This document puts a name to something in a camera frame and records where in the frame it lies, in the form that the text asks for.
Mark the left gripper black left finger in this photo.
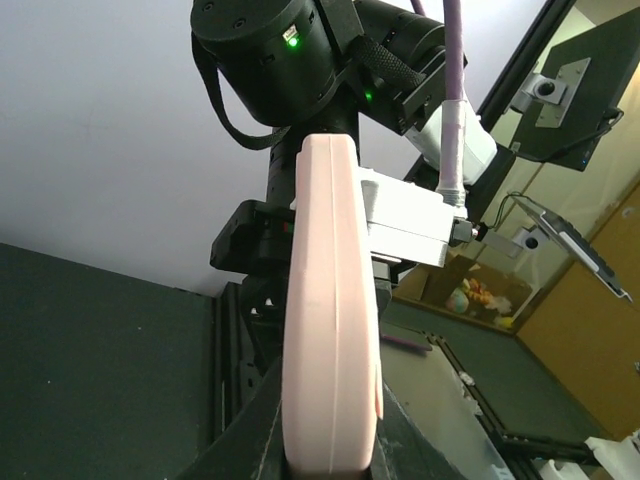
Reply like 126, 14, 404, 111
178, 359, 285, 480

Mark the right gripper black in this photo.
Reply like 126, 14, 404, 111
210, 200, 295, 273

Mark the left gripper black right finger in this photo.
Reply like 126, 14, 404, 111
372, 384, 511, 480

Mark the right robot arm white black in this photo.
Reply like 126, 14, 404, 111
190, 0, 448, 276

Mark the phone in pink case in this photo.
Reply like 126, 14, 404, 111
281, 134, 384, 479

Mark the cardboard box with toys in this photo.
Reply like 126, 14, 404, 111
393, 254, 533, 332

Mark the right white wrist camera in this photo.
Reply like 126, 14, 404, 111
359, 167, 454, 267

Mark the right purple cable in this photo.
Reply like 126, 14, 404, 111
412, 0, 471, 206

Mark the black monitor on mount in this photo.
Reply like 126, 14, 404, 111
511, 8, 639, 171

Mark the right black frame post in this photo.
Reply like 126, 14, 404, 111
479, 0, 576, 132

